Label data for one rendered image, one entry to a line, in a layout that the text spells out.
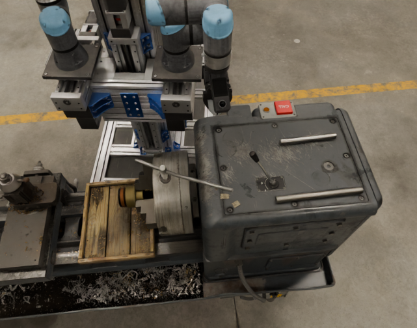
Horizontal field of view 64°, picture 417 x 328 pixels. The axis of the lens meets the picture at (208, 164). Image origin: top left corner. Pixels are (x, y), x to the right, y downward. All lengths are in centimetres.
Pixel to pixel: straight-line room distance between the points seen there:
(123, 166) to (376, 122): 211
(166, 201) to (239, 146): 32
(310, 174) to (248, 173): 21
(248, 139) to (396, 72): 264
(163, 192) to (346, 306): 158
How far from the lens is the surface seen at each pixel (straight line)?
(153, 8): 96
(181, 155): 120
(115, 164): 246
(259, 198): 109
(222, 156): 116
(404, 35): 416
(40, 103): 336
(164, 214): 115
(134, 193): 127
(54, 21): 159
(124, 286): 174
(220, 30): 87
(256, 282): 174
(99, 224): 152
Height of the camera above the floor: 222
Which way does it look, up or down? 58 degrees down
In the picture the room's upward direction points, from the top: 1 degrees counter-clockwise
